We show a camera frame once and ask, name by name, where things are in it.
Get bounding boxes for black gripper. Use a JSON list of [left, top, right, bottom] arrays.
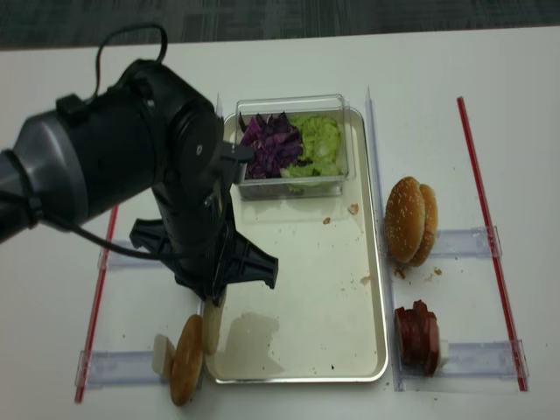
[[129, 192, 280, 305]]

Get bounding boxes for bun slice pale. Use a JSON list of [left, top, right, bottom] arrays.
[[202, 291, 227, 356]]

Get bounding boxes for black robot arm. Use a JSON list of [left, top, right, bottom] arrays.
[[1, 59, 278, 303]]

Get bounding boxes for green lettuce leaves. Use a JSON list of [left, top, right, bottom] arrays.
[[280, 115, 342, 178]]

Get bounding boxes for red meat patty front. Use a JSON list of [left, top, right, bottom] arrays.
[[395, 307, 418, 366]]

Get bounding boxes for red meat patty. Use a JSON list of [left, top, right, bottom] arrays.
[[411, 300, 440, 376], [395, 307, 418, 366]]

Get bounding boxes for red meat patty rear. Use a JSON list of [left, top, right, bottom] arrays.
[[411, 300, 440, 376]]

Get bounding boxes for white block by patties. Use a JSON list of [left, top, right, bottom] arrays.
[[437, 339, 450, 370]]

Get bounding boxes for left upper clear holder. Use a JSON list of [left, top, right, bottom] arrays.
[[97, 248, 165, 270]]

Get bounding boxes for clear holder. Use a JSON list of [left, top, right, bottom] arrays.
[[74, 351, 167, 388], [430, 226, 502, 258], [393, 340, 529, 395], [97, 248, 165, 270]]

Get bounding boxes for white block by buns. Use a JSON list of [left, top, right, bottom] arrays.
[[151, 333, 175, 380]]

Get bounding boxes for purple cabbage shreds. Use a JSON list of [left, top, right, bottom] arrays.
[[238, 112, 303, 179]]

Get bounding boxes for bottom bun slice browned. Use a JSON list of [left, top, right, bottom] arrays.
[[170, 314, 203, 407]]

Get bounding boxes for left long clear divider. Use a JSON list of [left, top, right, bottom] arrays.
[[215, 94, 223, 119]]

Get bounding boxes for clear plastic container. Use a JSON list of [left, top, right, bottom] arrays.
[[232, 94, 354, 200]]

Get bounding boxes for silver metal tray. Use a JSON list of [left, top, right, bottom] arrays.
[[206, 109, 389, 384]]

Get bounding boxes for left lower clear holder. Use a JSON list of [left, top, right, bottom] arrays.
[[74, 351, 167, 388]]

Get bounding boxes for left red strip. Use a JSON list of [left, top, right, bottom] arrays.
[[73, 205, 120, 403]]

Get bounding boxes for red strip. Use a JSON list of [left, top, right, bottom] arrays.
[[73, 205, 120, 403], [456, 96, 529, 392]]

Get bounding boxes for sesame top bun front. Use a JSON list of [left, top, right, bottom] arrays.
[[384, 177, 425, 264]]

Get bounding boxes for sesame bun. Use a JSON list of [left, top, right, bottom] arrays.
[[409, 184, 438, 267], [384, 177, 425, 264]]

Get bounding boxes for sesame top bun rear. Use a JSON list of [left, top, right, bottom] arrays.
[[409, 184, 438, 267]]

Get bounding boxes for right upper clear holder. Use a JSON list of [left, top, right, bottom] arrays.
[[430, 226, 502, 258]]

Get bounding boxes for right lower clear holder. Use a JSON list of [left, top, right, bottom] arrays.
[[393, 340, 529, 395]]

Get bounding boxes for right red strip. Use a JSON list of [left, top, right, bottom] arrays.
[[456, 96, 529, 392]]

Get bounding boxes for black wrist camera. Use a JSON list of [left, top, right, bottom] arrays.
[[220, 142, 255, 186]]

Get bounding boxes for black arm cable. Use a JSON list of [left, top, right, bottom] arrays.
[[25, 22, 228, 303]]

